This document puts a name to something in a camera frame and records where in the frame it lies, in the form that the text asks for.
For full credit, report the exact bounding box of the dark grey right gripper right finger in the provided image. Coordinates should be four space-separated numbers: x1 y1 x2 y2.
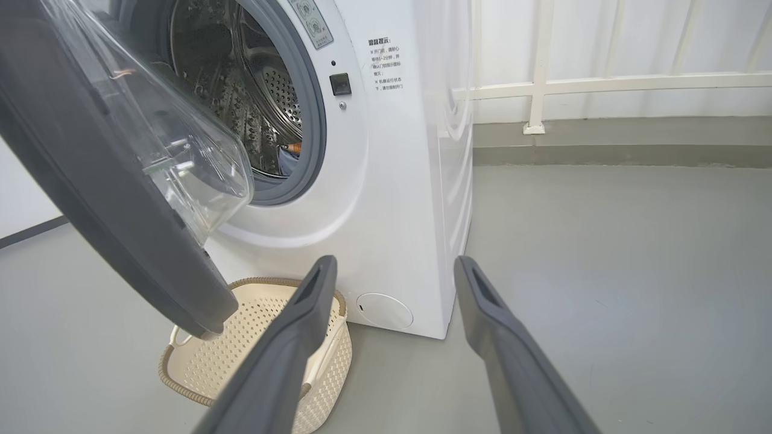
454 256 604 434

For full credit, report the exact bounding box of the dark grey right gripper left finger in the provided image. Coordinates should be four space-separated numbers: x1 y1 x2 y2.
193 255 338 434

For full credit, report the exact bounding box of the large blue printed garment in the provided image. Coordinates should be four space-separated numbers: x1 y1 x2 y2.
279 143 303 177

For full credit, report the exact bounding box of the grey washing machine door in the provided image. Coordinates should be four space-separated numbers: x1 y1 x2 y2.
0 0 255 341

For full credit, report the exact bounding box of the white front-load washing machine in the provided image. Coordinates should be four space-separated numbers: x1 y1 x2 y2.
115 0 475 340

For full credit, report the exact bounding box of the cream perforated laundry basket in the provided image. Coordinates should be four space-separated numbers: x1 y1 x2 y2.
159 277 353 434

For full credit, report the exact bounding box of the round white filter cover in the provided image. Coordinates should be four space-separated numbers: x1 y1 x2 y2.
356 293 415 331

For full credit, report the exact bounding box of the white metal railing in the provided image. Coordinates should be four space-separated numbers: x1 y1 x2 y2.
452 0 772 135

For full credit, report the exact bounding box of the grey caution sticker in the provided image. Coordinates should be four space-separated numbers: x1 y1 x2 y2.
288 0 334 51

